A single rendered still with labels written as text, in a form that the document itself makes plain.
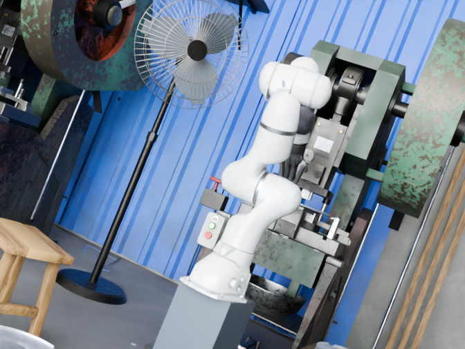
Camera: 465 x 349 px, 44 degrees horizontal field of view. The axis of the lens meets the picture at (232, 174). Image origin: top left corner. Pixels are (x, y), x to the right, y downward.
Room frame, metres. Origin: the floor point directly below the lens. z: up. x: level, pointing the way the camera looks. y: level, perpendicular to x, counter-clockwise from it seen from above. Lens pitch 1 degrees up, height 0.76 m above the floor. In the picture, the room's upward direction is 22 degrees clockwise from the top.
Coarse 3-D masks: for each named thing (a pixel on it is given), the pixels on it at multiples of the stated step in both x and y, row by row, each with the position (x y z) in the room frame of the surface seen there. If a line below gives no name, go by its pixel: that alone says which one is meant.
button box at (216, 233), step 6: (210, 216) 2.26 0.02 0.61; (222, 216) 2.28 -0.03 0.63; (204, 222) 2.27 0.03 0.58; (216, 222) 2.25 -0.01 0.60; (222, 222) 2.25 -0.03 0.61; (204, 228) 2.26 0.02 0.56; (216, 228) 2.25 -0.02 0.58; (222, 228) 2.26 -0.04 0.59; (204, 234) 2.26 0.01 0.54; (216, 234) 2.25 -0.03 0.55; (222, 234) 2.29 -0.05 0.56; (198, 240) 2.27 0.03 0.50; (204, 240) 2.26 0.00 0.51; (210, 240) 2.25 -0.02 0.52; (216, 240) 2.25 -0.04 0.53; (198, 246) 2.29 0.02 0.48; (204, 246) 2.26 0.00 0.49; (210, 246) 2.25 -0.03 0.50; (192, 258) 2.29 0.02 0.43
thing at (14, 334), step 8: (0, 328) 1.37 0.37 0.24; (8, 328) 1.38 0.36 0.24; (0, 336) 1.32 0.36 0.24; (8, 336) 1.34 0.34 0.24; (16, 336) 1.36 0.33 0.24; (24, 336) 1.38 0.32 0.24; (32, 336) 1.39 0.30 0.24; (0, 344) 1.27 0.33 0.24; (8, 344) 1.28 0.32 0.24; (16, 344) 1.30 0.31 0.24; (24, 344) 1.33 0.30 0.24; (32, 344) 1.35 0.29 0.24; (40, 344) 1.37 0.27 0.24; (48, 344) 1.38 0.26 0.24
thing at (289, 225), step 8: (304, 208) 2.21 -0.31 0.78; (288, 216) 2.35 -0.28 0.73; (296, 216) 2.34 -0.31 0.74; (304, 216) 2.37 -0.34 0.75; (280, 224) 2.35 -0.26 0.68; (288, 224) 2.34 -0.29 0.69; (296, 224) 2.33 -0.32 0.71; (280, 232) 2.35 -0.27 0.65; (288, 232) 2.34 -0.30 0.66; (296, 232) 2.34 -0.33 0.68
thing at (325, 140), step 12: (324, 120) 2.45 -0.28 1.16; (312, 132) 2.46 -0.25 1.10; (324, 132) 2.44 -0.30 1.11; (336, 132) 2.43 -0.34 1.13; (312, 144) 2.45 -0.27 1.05; (324, 144) 2.43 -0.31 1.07; (336, 144) 2.42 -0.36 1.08; (312, 156) 2.43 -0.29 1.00; (324, 156) 2.43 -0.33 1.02; (312, 168) 2.41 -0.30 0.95; (324, 168) 2.39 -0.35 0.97; (312, 180) 2.40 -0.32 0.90; (324, 180) 2.42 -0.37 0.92
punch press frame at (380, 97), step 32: (320, 64) 2.43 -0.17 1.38; (352, 64) 2.50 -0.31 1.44; (384, 64) 2.39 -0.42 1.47; (384, 96) 2.34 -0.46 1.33; (384, 128) 2.55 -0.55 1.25; (352, 160) 2.42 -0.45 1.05; (352, 192) 2.63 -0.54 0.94; (352, 224) 2.74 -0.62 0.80; (256, 256) 2.30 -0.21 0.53; (288, 256) 2.27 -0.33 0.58; (320, 256) 2.23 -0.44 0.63; (288, 288) 2.26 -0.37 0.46
